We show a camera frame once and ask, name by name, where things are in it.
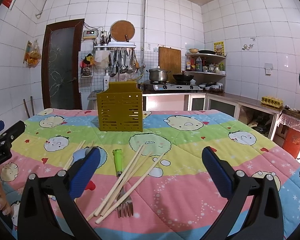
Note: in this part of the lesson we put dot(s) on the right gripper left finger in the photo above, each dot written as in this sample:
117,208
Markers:
36,218

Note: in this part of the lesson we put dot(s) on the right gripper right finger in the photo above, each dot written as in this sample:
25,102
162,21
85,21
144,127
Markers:
264,219

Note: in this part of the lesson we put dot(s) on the light blue spoon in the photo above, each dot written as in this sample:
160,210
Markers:
80,154

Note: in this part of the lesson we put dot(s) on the kitchen counter cabinets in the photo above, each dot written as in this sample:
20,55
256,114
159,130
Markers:
284,124

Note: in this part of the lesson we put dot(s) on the person's left hand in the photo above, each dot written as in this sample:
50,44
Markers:
4,205

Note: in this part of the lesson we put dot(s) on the hanging snack bag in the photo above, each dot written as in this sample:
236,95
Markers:
32,54

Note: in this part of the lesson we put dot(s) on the dark wooden glass door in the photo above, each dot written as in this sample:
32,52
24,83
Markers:
60,70

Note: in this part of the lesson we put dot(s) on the colourful cartoon quilt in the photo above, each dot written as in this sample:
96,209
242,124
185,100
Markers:
178,199

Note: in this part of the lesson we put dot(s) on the yellow egg tray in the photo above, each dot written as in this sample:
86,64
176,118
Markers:
272,102

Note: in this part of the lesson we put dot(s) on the white soap bottle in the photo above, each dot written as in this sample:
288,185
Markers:
106,79

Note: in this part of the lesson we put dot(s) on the yellow perforated utensil holder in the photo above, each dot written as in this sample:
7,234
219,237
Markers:
120,107

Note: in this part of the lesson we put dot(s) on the gas stove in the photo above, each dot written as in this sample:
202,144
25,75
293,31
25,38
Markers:
159,87

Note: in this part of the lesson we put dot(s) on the black wok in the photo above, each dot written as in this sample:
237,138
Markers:
183,78

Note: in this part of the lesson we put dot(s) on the corner shelf with bottles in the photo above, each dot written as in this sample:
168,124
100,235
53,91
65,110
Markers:
206,66

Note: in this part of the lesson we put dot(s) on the round wooden board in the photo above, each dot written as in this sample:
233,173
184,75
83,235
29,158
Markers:
122,31

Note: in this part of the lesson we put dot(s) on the steel cooking pot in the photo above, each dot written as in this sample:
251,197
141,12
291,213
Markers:
158,75

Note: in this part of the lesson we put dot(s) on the rectangular wooden cutting board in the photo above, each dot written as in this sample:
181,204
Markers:
170,60

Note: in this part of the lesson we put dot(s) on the wall meter box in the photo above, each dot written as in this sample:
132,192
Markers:
90,34

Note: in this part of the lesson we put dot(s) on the wall utensil rack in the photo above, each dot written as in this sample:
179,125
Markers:
115,53

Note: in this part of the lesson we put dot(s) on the wall socket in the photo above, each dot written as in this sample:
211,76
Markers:
268,67

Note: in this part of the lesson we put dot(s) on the yellow wall poster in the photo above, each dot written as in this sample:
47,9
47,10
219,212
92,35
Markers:
218,48

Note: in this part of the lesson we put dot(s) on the vertical wall pipe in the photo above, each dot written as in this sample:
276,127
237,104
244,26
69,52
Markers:
144,4

